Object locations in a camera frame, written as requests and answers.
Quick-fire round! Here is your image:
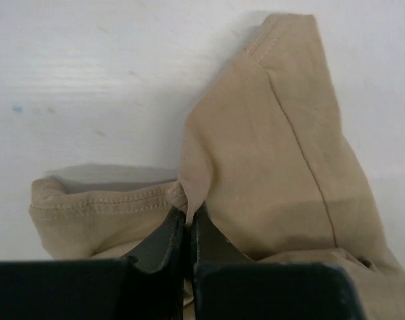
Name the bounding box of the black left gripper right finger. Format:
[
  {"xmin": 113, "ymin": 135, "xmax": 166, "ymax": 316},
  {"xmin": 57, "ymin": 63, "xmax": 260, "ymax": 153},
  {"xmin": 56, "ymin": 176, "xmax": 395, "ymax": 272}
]
[{"xmin": 190, "ymin": 205, "xmax": 366, "ymax": 319}]

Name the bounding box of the beige t shirt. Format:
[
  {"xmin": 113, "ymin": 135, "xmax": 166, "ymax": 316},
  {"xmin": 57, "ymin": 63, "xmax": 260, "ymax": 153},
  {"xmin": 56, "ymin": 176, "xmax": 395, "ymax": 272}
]
[{"xmin": 29, "ymin": 13, "xmax": 405, "ymax": 319}]

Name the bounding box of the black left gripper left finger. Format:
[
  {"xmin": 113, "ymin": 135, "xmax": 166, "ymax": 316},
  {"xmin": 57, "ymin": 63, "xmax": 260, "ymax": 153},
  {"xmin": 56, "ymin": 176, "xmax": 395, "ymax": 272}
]
[{"xmin": 0, "ymin": 209, "xmax": 185, "ymax": 319}]

